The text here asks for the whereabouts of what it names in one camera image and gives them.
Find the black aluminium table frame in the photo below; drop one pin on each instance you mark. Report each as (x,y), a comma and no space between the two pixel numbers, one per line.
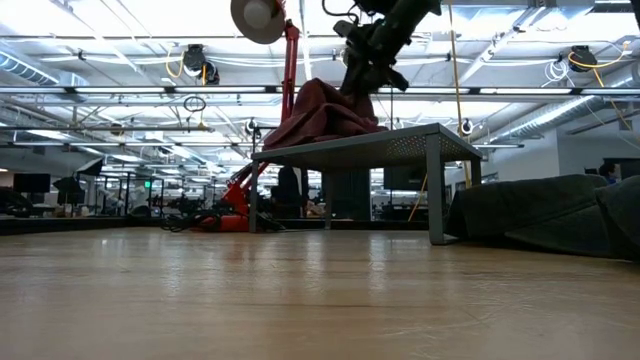
(75,225)

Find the black studio umbrella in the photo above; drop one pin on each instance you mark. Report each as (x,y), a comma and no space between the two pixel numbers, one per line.
(69,186)

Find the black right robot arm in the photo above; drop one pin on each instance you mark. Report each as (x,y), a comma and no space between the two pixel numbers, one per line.
(405,25)

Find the silver ventilation duct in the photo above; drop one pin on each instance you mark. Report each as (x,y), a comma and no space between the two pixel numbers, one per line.
(550,117)
(25,67)

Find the black monitor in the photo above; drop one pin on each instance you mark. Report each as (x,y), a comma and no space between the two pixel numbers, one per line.
(32,182)

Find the black studio softbox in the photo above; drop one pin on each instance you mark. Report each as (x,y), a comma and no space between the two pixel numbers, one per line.
(92,167)

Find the long ceiling light rail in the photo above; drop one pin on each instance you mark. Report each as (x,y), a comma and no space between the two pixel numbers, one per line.
(150,90)

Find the grey perforated metal shelf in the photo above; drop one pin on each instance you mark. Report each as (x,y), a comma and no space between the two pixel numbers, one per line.
(350,150)

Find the black upright panel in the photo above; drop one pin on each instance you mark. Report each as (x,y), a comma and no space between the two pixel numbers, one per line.
(350,195)

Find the person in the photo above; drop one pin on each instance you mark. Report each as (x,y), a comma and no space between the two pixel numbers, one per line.
(608,172)
(288,195)

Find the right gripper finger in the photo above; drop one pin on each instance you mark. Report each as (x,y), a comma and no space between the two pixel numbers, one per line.
(354,84)
(396,79)

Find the red desk lamp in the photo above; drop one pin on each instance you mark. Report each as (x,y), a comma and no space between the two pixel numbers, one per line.
(290,65)

